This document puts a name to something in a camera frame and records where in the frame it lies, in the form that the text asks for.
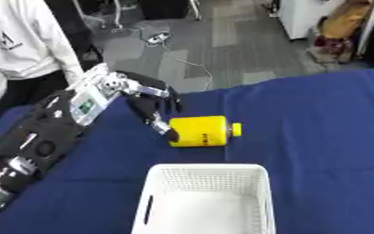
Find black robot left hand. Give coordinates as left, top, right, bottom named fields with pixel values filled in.
left=111, top=70, right=184, bottom=143

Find yellow bottle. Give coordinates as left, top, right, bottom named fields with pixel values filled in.
left=167, top=115, right=244, bottom=148

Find white power strip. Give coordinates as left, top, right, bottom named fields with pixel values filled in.
left=144, top=31, right=173, bottom=46

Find chair legs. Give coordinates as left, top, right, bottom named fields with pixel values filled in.
left=71, top=0, right=203, bottom=31

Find white perforated plastic basket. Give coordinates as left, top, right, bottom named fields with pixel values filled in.
left=129, top=163, right=278, bottom=234

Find person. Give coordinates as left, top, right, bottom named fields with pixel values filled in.
left=0, top=0, right=86, bottom=129

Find white cabinet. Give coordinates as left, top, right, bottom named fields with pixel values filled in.
left=276, top=0, right=347, bottom=40

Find yellow and red bag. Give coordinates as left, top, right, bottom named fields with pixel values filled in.
left=306, top=0, right=374, bottom=64

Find white cable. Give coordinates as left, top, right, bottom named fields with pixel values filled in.
left=135, top=27, right=216, bottom=91

